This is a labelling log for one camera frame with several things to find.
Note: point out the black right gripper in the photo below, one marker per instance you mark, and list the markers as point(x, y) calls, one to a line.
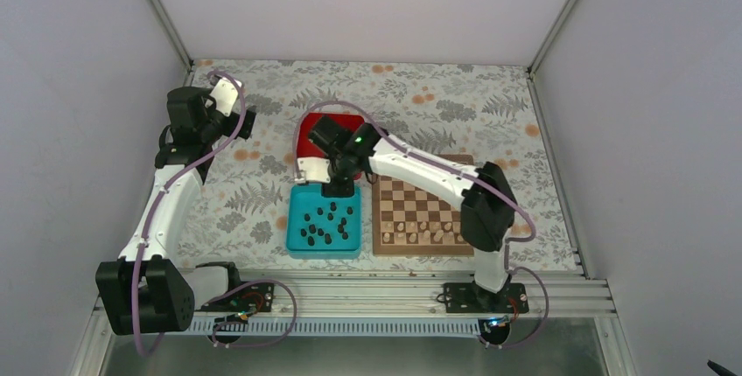
point(346, 189)

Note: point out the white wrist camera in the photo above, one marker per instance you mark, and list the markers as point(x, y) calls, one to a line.
point(225, 94)
point(312, 170)

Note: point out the blue plastic tray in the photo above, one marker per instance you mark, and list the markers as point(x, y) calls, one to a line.
point(322, 228)

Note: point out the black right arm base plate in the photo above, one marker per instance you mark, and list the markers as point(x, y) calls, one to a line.
point(469, 298)

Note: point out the red square tin lid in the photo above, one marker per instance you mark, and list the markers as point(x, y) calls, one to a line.
point(304, 148)

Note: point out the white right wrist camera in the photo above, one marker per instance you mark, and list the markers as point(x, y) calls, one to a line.
point(312, 170)

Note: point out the aluminium front rail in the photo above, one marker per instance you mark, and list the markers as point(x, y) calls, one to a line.
point(397, 305)

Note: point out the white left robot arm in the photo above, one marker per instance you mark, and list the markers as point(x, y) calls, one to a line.
point(142, 290)

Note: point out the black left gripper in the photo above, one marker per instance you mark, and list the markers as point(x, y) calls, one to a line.
point(247, 125)

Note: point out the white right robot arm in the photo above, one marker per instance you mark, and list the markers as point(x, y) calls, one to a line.
point(482, 195)

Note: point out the floral patterned table mat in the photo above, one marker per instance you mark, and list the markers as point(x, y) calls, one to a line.
point(485, 112)

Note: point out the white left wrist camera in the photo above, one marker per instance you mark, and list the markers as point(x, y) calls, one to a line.
point(225, 94)

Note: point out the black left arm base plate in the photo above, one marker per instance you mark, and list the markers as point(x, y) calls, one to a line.
point(256, 298)

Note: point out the wooden chessboard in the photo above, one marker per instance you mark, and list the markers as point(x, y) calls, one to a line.
point(408, 221)

